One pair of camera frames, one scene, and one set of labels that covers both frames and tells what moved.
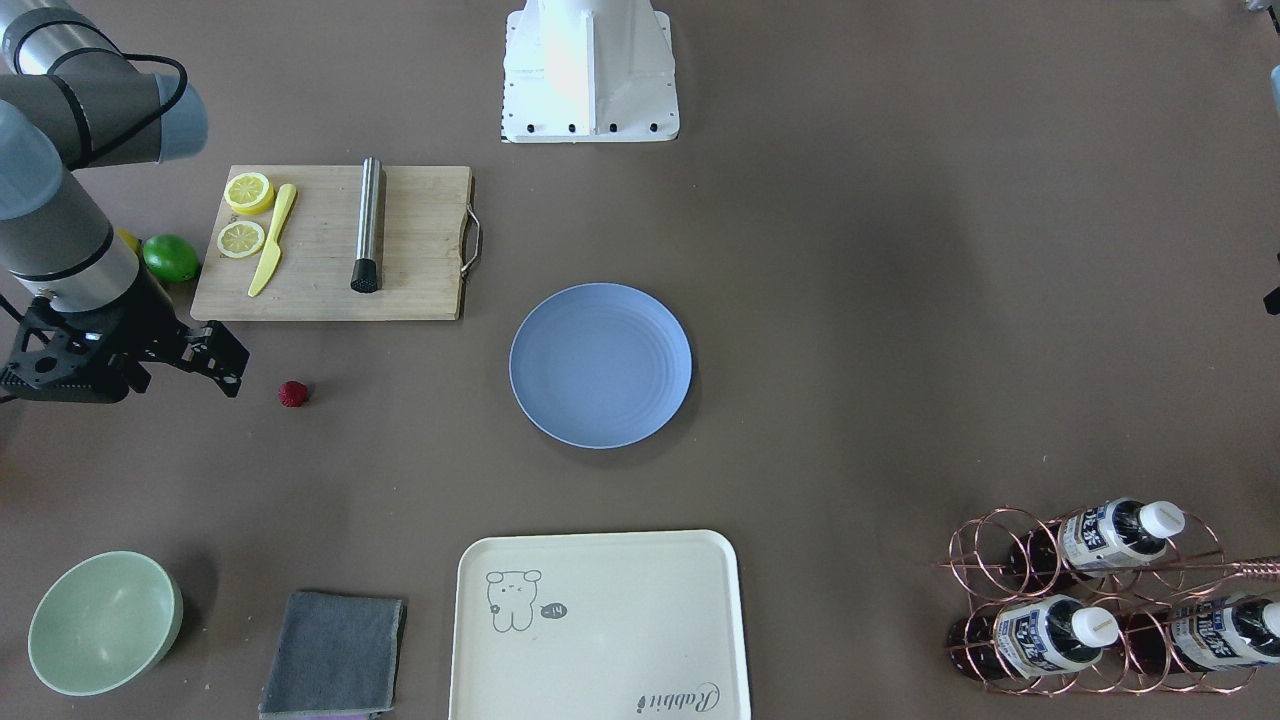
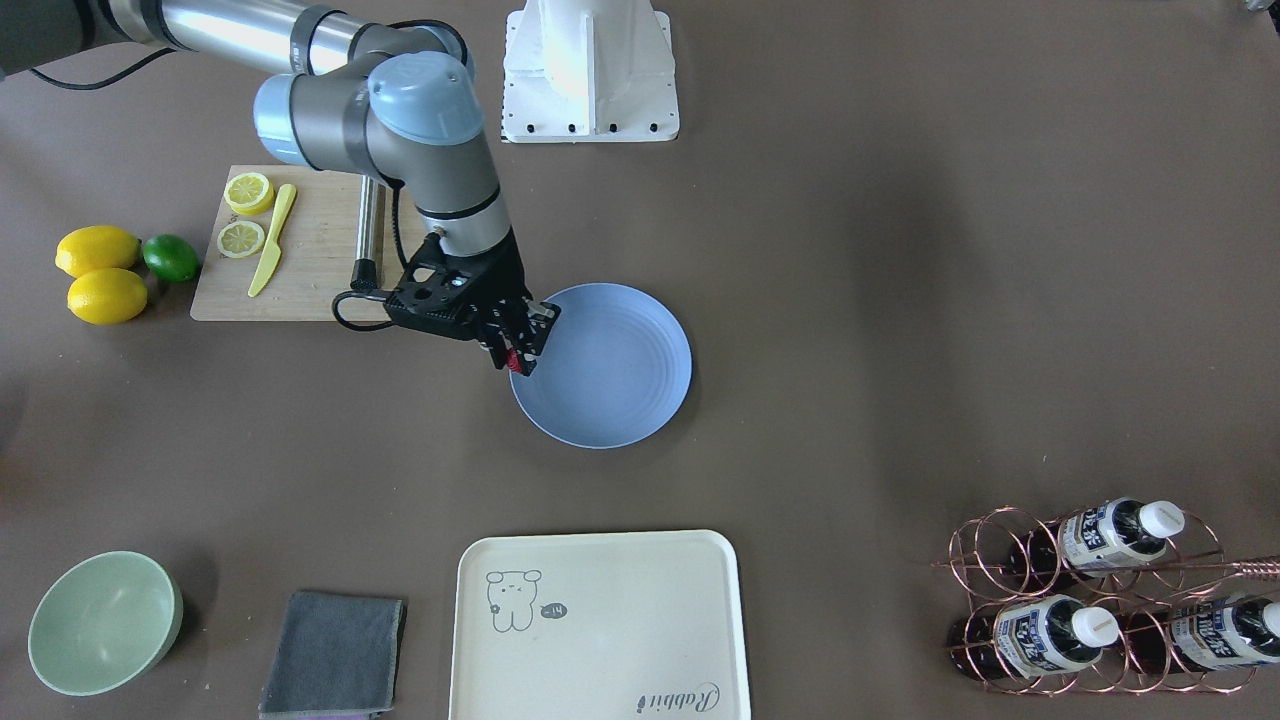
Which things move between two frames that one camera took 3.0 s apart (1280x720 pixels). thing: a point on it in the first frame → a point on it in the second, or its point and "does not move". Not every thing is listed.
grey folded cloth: x=338 y=656 does not move
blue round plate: x=600 y=366 does not move
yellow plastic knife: x=273 y=254 does not move
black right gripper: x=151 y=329 → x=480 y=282
